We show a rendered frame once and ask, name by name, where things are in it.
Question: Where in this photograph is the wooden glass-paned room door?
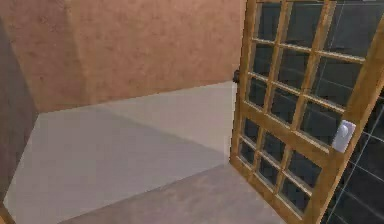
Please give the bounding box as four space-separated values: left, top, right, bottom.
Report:
229 0 384 224

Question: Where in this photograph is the white door handle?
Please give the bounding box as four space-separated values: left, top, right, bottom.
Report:
331 119 357 154

